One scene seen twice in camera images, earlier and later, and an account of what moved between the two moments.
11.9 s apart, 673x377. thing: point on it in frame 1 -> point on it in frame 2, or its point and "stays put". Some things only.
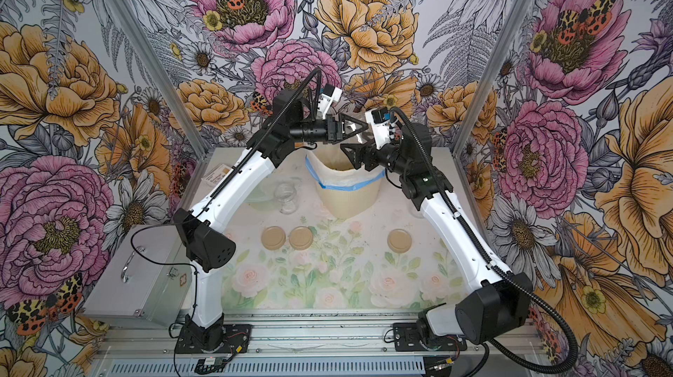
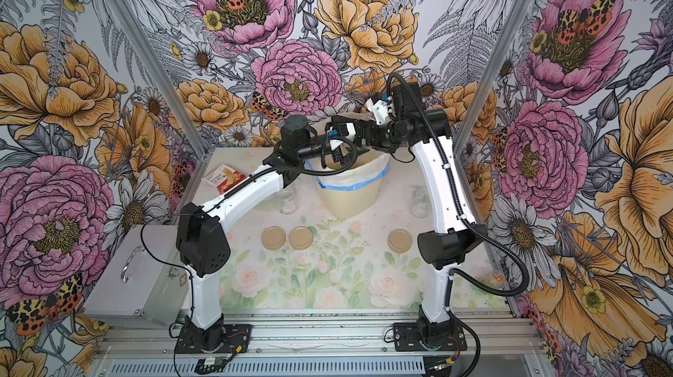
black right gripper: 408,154 -> 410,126
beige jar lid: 400,240 stays put
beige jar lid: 301,238 stays put
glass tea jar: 286,191 stays put
